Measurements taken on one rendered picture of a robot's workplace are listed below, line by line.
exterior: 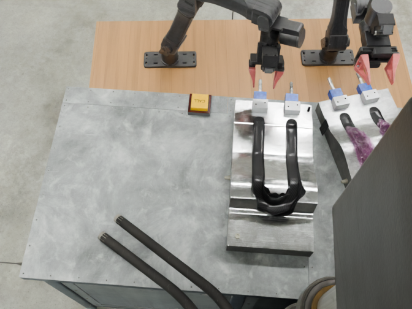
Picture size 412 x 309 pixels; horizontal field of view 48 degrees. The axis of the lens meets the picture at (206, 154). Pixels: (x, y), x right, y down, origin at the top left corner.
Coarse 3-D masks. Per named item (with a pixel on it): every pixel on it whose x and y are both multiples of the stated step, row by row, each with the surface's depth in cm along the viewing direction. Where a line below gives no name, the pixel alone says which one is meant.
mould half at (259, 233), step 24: (240, 120) 155; (240, 144) 152; (264, 144) 152; (312, 144) 152; (240, 168) 145; (312, 168) 147; (240, 192) 140; (312, 192) 139; (240, 216) 144; (264, 216) 144; (288, 216) 144; (312, 216) 144; (240, 240) 140; (264, 240) 140; (288, 240) 140; (312, 240) 140
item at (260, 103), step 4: (260, 80) 162; (260, 84) 161; (260, 88) 160; (256, 92) 159; (260, 92) 159; (264, 92) 159; (256, 96) 158; (260, 96) 158; (264, 96) 158; (256, 100) 156; (260, 100) 156; (264, 100) 156; (252, 104) 159; (256, 104) 155; (260, 104) 155; (264, 104) 155; (252, 108) 157; (256, 108) 155; (260, 108) 155; (264, 108) 154; (260, 112) 157; (264, 112) 157
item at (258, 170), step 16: (256, 128) 155; (288, 128) 155; (256, 144) 153; (288, 144) 153; (256, 160) 150; (288, 160) 150; (256, 176) 144; (288, 176) 143; (256, 192) 144; (288, 192) 138; (304, 192) 138; (272, 208) 144; (288, 208) 143
